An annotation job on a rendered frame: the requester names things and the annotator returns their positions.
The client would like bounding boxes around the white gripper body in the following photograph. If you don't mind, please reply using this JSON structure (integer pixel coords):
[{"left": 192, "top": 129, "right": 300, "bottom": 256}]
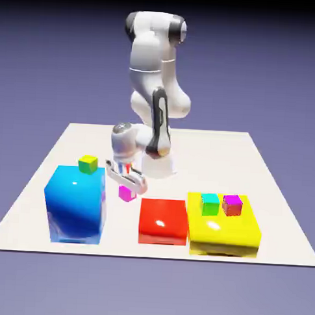
[{"left": 104, "top": 158, "right": 149, "bottom": 196}]

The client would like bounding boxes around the small pink cube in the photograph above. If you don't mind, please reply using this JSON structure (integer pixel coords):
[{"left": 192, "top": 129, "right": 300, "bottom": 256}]
[{"left": 118, "top": 185, "right": 138, "bottom": 203}]

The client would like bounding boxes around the small yellow-green cube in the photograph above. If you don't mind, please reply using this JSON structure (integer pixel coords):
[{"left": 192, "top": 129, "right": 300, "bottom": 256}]
[{"left": 77, "top": 154, "right": 99, "bottom": 176}]

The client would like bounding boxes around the small teal-green cube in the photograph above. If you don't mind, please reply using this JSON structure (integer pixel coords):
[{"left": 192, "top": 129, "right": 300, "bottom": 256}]
[{"left": 199, "top": 192, "right": 221, "bottom": 218}]

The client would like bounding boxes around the small magenta-red cube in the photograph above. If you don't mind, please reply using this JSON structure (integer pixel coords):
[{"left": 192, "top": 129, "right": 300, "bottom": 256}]
[{"left": 221, "top": 194, "right": 244, "bottom": 218}]

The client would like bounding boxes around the large red box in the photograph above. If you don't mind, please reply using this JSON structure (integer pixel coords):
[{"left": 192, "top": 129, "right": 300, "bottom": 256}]
[{"left": 137, "top": 197, "right": 190, "bottom": 247}]

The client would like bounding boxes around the large blue box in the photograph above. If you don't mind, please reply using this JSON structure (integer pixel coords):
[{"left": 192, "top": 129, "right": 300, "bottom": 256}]
[{"left": 40, "top": 163, "right": 108, "bottom": 246}]

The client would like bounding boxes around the large yellow box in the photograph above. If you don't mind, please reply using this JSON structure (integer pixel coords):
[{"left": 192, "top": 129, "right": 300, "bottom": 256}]
[{"left": 184, "top": 191, "right": 265, "bottom": 259}]

